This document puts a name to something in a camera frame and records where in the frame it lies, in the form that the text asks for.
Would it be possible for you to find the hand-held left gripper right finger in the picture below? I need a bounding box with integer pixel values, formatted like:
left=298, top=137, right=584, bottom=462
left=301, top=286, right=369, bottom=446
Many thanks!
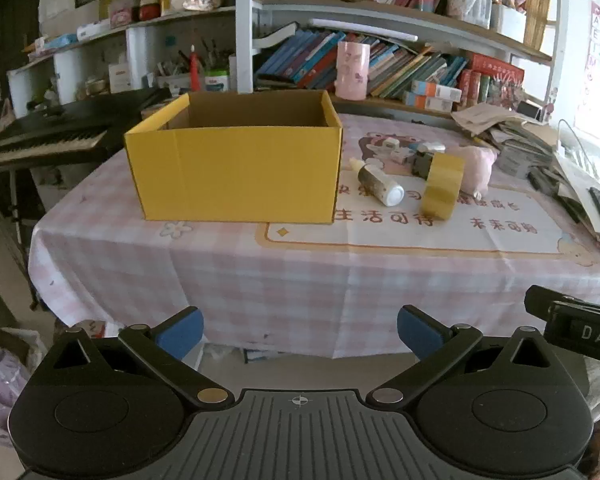
left=365, top=305, right=561, bottom=408

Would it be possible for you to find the white light bar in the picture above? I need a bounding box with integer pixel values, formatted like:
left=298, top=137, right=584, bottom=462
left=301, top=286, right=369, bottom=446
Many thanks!
left=309, top=18, right=419, bottom=42

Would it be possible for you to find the row of leaning books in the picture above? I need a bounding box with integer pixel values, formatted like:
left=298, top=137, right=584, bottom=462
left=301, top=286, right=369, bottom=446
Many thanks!
left=254, top=22, right=468, bottom=101

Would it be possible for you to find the small white bottle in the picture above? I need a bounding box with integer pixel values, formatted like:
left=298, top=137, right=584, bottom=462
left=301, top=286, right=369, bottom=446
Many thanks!
left=349, top=157, right=406, bottom=207

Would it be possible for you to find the red flat box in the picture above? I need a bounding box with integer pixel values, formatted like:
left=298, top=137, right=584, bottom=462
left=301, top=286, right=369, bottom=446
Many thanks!
left=467, top=52, right=526, bottom=81

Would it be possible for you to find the pile of papers and booklets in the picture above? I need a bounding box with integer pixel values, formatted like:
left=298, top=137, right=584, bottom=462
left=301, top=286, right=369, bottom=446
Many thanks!
left=452, top=102, right=600, bottom=251

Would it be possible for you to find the blue tissue pack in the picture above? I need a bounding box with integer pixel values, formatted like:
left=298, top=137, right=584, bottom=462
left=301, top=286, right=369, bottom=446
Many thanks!
left=42, top=34, right=78, bottom=51

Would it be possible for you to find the white orange carton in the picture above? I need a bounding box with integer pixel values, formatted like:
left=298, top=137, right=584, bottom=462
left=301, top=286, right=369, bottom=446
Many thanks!
left=402, top=91, right=453, bottom=111
left=411, top=80, right=463, bottom=100

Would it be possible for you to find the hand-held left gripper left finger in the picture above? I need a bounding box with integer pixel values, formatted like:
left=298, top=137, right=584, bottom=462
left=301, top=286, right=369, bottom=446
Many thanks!
left=40, top=306, right=236, bottom=409

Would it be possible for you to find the wooden slat box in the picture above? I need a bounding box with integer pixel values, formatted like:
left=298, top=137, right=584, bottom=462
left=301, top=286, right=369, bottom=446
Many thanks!
left=522, top=0, right=553, bottom=51

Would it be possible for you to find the pink printed cup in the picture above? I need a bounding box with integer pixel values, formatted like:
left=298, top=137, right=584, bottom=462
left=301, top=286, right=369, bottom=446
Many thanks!
left=334, top=41, right=371, bottom=101

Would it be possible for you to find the white storage container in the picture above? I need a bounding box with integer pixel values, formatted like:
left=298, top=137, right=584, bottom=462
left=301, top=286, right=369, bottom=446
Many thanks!
left=490, top=2, right=527, bottom=43

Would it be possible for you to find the dark wooden door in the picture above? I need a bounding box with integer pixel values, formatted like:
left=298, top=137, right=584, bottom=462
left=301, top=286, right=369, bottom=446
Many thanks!
left=0, top=0, right=43, bottom=131

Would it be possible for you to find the yellow tape roll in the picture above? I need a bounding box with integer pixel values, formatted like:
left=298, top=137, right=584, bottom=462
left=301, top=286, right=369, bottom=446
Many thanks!
left=420, top=152, right=467, bottom=221

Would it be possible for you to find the purple bag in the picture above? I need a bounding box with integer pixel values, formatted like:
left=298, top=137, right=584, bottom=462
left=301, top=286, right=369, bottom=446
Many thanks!
left=0, top=320, right=43, bottom=441

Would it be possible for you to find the black keyboard stand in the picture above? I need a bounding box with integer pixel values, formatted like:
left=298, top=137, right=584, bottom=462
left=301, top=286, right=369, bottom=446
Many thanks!
left=0, top=167, right=41, bottom=311

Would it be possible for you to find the black electronic keyboard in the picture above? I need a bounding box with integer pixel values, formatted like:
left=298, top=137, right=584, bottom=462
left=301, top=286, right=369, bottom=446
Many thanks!
left=0, top=87, right=173, bottom=171

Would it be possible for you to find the white cubby shelf unit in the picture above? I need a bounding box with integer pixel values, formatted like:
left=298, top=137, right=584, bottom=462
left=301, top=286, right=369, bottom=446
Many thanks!
left=7, top=5, right=238, bottom=106

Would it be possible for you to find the pink plush toy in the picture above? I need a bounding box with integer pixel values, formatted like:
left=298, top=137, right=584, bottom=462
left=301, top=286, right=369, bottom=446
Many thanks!
left=450, top=146, right=498, bottom=198

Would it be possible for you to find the white flat box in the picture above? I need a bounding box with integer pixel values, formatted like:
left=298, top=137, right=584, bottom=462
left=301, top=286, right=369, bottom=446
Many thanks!
left=76, top=21, right=112, bottom=41

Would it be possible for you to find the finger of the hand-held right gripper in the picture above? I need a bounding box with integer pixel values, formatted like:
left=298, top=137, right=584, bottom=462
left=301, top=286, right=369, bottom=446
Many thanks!
left=524, top=284, right=600, bottom=322

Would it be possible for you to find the white basket with pens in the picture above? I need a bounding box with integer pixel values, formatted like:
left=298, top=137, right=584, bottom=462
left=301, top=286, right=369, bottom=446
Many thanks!
left=447, top=0, right=493, bottom=28

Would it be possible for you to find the white frame wooden bookshelf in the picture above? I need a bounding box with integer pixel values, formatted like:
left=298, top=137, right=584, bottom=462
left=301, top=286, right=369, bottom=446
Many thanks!
left=235, top=0, right=566, bottom=126

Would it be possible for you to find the white box red label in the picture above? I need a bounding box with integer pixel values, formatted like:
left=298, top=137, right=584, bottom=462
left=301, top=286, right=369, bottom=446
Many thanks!
left=108, top=62, right=131, bottom=93

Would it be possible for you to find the row of upright colourful books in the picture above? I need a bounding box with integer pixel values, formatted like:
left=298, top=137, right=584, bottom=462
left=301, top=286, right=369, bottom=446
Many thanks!
left=460, top=70, right=526, bottom=111

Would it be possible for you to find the small dark box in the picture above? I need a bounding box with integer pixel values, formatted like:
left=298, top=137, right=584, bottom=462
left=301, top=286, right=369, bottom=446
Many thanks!
left=411, top=151, right=436, bottom=179

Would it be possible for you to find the yellow cardboard box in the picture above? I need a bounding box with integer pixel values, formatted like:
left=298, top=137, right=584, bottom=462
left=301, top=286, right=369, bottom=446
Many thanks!
left=123, top=89, right=344, bottom=224

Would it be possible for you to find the white pen holder with pens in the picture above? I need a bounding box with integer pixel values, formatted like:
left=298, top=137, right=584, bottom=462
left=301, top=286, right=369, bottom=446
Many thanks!
left=155, top=40, right=216, bottom=92

